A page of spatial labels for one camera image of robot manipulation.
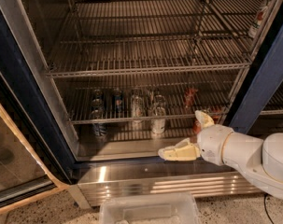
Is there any blue sliding door frame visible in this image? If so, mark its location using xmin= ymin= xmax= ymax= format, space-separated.
xmin=224 ymin=2 xmax=283 ymax=133

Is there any black floor cable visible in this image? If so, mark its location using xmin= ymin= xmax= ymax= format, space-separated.
xmin=263 ymin=193 xmax=276 ymax=224

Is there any rear red snack bag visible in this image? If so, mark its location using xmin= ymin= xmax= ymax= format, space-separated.
xmin=184 ymin=88 xmax=198 ymax=107

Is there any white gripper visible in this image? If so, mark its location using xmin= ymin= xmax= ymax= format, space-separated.
xmin=158 ymin=110 xmax=233 ymax=166

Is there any open glass fridge door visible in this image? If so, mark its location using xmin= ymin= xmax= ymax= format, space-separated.
xmin=0 ymin=59 xmax=70 ymax=217

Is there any front red soda can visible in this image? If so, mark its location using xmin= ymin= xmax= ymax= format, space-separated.
xmin=192 ymin=115 xmax=219 ymax=134

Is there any standalone blue pepsi can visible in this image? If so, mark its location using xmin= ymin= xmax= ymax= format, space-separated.
xmin=113 ymin=89 xmax=123 ymax=113

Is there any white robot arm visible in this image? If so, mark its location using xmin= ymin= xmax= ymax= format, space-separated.
xmin=158 ymin=110 xmax=283 ymax=200

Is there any middle blue pepsi can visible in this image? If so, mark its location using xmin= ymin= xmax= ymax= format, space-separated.
xmin=92 ymin=99 xmax=105 ymax=110

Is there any white bottle red label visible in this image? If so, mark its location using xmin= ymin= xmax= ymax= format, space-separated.
xmin=248 ymin=0 xmax=272 ymax=38

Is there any wire shelf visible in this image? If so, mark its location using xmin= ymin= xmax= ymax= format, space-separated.
xmin=65 ymin=72 xmax=236 ymax=125
xmin=47 ymin=0 xmax=261 ymax=78

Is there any stainless steel commercial fridge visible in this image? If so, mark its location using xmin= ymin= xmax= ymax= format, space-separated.
xmin=0 ymin=0 xmax=283 ymax=208

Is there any middle wire shelf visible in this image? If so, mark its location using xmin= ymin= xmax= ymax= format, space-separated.
xmin=65 ymin=72 xmax=236 ymax=125

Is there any clear plastic bin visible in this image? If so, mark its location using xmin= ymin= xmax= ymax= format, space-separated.
xmin=99 ymin=192 xmax=201 ymax=224

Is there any upper wire shelf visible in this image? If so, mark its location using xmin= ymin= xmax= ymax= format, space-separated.
xmin=47 ymin=0 xmax=261 ymax=78

